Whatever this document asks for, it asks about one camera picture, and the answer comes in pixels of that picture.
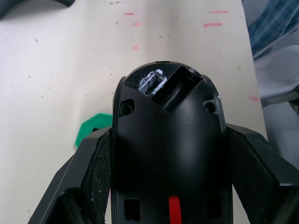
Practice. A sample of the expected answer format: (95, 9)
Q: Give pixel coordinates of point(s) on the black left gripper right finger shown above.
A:
(261, 168)

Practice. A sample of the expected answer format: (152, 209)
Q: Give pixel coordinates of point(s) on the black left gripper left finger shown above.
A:
(93, 175)

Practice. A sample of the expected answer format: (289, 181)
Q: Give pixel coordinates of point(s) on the green octagonal holder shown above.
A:
(93, 121)

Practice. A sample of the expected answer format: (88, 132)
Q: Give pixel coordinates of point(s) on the black mouse base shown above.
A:
(168, 140)

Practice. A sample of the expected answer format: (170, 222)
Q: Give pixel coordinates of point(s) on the black mouse cover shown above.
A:
(23, 9)

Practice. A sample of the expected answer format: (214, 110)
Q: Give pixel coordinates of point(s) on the blue patterned cloth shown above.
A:
(268, 21)

